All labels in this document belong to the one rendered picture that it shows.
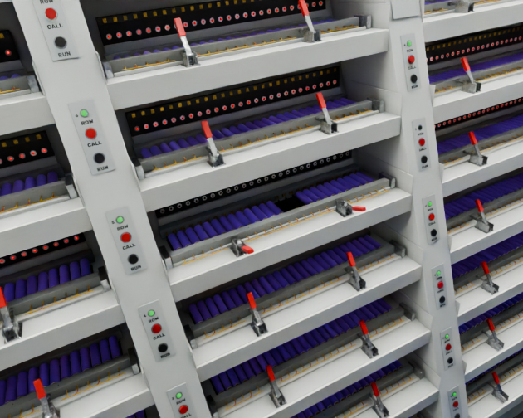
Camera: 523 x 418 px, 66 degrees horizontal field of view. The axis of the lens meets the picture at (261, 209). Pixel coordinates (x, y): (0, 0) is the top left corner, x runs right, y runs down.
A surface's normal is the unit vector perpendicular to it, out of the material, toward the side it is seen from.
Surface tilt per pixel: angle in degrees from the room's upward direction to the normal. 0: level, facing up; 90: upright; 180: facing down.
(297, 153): 107
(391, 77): 90
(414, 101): 90
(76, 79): 90
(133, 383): 17
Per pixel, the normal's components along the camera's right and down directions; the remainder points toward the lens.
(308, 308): -0.11, -0.86
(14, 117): 0.44, 0.42
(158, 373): 0.39, 0.15
